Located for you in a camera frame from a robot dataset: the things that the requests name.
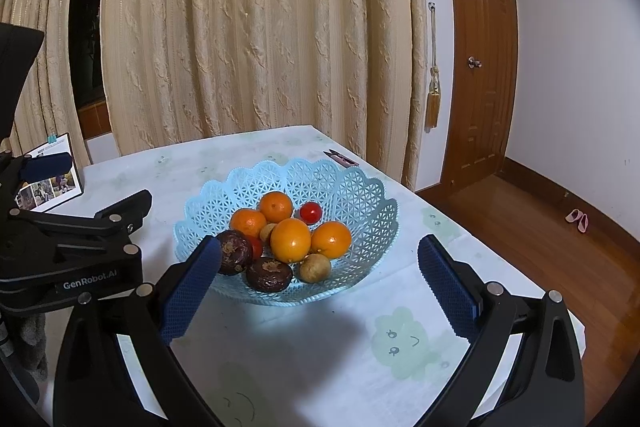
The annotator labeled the white printed tablecloth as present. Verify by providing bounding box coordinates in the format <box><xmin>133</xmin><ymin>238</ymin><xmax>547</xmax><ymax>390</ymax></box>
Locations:
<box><xmin>37</xmin><ymin>124</ymin><xmax>587</xmax><ymax>427</ymax></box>

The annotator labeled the dark purple mangosteen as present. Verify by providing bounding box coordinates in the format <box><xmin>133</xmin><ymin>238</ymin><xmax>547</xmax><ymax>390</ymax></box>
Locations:
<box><xmin>216</xmin><ymin>230</ymin><xmax>254</xmax><ymax>277</ymax></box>
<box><xmin>245</xmin><ymin>257</ymin><xmax>293</xmax><ymax>293</ymax></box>

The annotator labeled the orange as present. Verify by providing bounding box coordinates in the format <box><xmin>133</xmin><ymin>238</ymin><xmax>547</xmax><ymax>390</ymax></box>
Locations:
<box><xmin>229</xmin><ymin>208</ymin><xmax>268</xmax><ymax>239</ymax></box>
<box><xmin>310</xmin><ymin>221</ymin><xmax>353</xmax><ymax>259</ymax></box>
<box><xmin>258</xmin><ymin>191</ymin><xmax>294</xmax><ymax>224</ymax></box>
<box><xmin>270</xmin><ymin>218</ymin><xmax>313</xmax><ymax>264</ymax></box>

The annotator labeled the wide beige curtain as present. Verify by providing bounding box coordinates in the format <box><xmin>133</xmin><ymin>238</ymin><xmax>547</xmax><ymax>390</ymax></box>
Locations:
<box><xmin>100</xmin><ymin>0</ymin><xmax>431</xmax><ymax>190</ymax></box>

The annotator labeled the gold curtain tassel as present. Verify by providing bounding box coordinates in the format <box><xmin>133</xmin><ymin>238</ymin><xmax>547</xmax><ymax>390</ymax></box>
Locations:
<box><xmin>424</xmin><ymin>0</ymin><xmax>443</xmax><ymax>134</ymax></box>

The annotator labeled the narrow beige curtain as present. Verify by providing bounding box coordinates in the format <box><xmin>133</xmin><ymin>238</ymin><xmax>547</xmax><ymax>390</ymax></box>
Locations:
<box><xmin>0</xmin><ymin>0</ymin><xmax>96</xmax><ymax>160</ymax></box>

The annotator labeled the pink clip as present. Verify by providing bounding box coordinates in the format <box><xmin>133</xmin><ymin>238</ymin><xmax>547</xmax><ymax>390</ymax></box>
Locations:
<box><xmin>323</xmin><ymin>149</ymin><xmax>361</xmax><ymax>166</ymax></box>

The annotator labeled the brown wooden door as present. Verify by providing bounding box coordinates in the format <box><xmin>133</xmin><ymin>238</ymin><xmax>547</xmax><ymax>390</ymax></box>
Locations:
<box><xmin>439</xmin><ymin>0</ymin><xmax>518</xmax><ymax>195</ymax></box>

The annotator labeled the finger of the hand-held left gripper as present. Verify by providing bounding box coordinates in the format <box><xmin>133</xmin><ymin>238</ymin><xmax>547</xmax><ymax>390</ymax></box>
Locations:
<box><xmin>7</xmin><ymin>189</ymin><xmax>153</xmax><ymax>258</ymax></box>
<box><xmin>0</xmin><ymin>151</ymin><xmax>75</xmax><ymax>210</ymax></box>

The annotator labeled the dark window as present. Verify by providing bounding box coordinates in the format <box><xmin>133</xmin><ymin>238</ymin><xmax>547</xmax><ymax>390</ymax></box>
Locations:
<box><xmin>67</xmin><ymin>0</ymin><xmax>108</xmax><ymax>112</ymax></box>

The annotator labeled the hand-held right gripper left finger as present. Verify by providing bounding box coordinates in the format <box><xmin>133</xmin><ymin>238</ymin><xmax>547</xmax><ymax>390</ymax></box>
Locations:
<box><xmin>52</xmin><ymin>235</ymin><xmax>223</xmax><ymax>427</ymax></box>

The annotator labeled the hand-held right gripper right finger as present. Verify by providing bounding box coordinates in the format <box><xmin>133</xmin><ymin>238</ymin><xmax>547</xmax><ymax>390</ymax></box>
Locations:
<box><xmin>417</xmin><ymin>234</ymin><xmax>586</xmax><ymax>427</ymax></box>

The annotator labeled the light blue plastic basket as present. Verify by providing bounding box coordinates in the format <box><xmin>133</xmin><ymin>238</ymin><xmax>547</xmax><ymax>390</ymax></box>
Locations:
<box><xmin>173</xmin><ymin>158</ymin><xmax>400</xmax><ymax>305</ymax></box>

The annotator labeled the photo desk calendar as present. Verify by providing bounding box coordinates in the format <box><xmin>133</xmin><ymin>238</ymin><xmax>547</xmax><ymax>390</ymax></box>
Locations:
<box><xmin>14</xmin><ymin>133</ymin><xmax>84</xmax><ymax>214</ymax></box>

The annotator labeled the grey cloth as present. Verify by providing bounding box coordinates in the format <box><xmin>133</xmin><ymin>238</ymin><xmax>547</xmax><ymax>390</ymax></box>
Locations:
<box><xmin>20</xmin><ymin>312</ymin><xmax>48</xmax><ymax>380</ymax></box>

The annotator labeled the wooden window sill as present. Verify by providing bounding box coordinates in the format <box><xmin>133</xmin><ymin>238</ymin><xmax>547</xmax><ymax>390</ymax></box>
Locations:
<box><xmin>77</xmin><ymin>101</ymin><xmax>113</xmax><ymax>140</ymax></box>

